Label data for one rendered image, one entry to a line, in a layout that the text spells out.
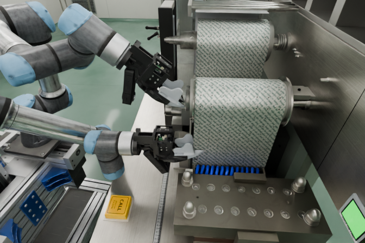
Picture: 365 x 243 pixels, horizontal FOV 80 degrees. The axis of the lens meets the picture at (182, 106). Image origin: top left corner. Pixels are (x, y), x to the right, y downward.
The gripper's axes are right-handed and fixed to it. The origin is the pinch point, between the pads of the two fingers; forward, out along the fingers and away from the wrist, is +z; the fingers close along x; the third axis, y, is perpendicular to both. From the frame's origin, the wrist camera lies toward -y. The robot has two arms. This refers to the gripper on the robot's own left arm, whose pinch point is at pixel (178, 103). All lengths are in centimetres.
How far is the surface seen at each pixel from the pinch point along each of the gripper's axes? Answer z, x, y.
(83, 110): -19, 152, -178
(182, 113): 4.3, 2.9, -3.7
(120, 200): 5.7, -12.7, -36.6
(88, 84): -33, 213, -191
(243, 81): 8.8, 1.6, 16.6
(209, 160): 20.0, -4.5, -8.1
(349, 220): 32.0, -27.8, 17.6
